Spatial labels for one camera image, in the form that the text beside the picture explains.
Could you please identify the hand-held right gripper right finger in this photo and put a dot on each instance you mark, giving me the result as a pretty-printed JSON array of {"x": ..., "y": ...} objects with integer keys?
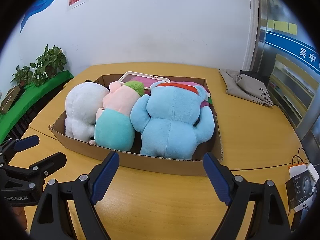
[{"x": 217, "y": 177}]

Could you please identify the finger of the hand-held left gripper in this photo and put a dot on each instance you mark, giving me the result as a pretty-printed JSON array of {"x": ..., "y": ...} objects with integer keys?
[
  {"x": 26, "y": 142},
  {"x": 50, "y": 162}
]

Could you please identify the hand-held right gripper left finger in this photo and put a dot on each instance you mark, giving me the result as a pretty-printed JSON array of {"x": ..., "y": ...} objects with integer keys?
[{"x": 105, "y": 177}]

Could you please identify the pink teal pig plush toy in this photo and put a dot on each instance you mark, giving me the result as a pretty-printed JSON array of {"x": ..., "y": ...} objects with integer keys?
[{"x": 115, "y": 130}]

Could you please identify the white panda plush toy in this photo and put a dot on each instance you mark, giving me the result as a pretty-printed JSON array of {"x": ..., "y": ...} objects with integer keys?
[{"x": 80, "y": 105}]

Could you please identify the light blue plush toy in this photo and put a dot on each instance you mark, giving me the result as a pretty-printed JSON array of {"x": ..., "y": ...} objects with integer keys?
[{"x": 172, "y": 120}]

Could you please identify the pink plush bear toy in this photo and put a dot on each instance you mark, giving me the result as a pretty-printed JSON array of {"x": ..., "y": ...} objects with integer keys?
[{"x": 205, "y": 103}]

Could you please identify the person's left hand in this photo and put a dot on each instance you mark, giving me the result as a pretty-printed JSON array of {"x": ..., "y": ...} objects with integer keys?
[{"x": 18, "y": 217}]

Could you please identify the green table cloth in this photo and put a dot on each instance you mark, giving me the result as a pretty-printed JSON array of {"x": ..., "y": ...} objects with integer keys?
[{"x": 27, "y": 100}]

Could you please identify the small brown cardboard box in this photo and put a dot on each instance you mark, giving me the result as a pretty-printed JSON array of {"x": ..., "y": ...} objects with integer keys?
[{"x": 10, "y": 100}]

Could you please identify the small potted green plant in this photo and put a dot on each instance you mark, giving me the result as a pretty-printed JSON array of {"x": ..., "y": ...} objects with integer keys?
[{"x": 23, "y": 76}]

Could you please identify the black product box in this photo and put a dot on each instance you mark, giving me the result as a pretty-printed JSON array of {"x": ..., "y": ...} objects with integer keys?
[{"x": 298, "y": 187}]

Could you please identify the large potted green plant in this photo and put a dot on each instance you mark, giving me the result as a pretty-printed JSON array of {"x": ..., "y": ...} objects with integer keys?
[{"x": 51, "y": 60}]

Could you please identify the grey cloth tote bag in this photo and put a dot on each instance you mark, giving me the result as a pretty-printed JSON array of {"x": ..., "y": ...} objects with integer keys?
[{"x": 240, "y": 90}]

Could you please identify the black flat device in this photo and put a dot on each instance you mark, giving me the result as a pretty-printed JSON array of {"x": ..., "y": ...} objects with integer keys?
[{"x": 300, "y": 220}]

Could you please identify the black and white small boxes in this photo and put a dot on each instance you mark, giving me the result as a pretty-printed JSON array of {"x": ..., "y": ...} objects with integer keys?
[{"x": 313, "y": 171}]

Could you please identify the glass door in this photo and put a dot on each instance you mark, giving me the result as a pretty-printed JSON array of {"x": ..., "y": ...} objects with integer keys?
[{"x": 287, "y": 85}]

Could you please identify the blue sign band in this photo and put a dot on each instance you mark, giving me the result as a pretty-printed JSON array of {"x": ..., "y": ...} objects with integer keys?
[{"x": 282, "y": 42}]

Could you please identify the yellow sticky note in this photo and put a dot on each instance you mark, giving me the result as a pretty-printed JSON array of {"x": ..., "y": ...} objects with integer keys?
[
  {"x": 270, "y": 23},
  {"x": 281, "y": 26},
  {"x": 292, "y": 28}
]

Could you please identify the blue wall ribbon decal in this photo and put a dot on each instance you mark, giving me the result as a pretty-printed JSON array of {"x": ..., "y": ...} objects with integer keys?
[{"x": 40, "y": 5}]

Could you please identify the red wall notice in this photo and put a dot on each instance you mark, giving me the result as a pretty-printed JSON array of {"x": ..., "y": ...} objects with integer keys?
[{"x": 77, "y": 1}]

